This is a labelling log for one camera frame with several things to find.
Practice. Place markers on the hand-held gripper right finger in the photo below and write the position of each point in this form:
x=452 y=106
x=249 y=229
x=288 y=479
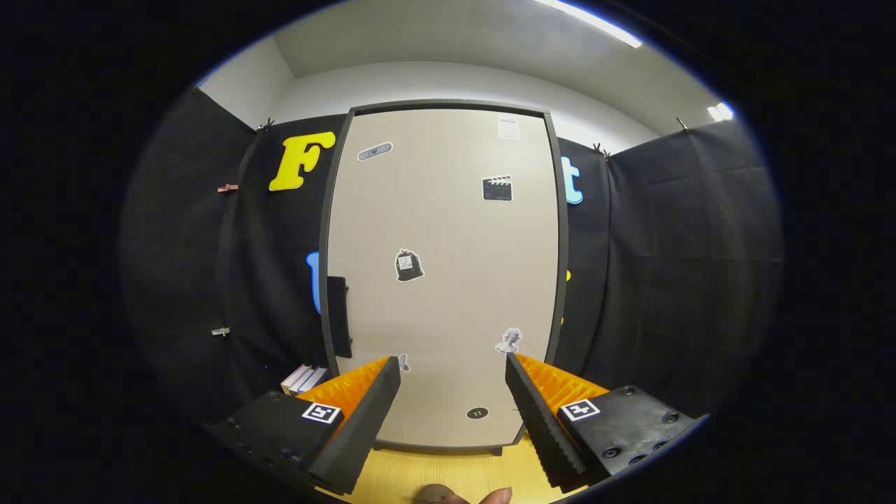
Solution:
x=542 y=427

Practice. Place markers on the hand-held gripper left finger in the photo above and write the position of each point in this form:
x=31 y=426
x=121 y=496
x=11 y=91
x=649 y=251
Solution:
x=364 y=427

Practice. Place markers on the grey shoe cabinet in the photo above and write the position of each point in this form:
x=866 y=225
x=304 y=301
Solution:
x=563 y=245

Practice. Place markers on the blue cover book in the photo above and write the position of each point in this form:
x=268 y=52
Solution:
x=316 y=379

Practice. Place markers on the colourful spine book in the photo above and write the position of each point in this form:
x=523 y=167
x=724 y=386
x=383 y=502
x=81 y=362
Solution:
x=294 y=380

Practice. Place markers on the black backdrop cloth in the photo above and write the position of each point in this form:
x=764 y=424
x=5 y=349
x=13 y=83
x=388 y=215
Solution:
x=665 y=280

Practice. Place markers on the black clip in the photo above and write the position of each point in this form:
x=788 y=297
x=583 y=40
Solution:
x=681 y=124
x=600 y=150
x=264 y=126

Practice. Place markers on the small ceiling light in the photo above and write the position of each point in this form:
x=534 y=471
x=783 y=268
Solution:
x=721 y=111

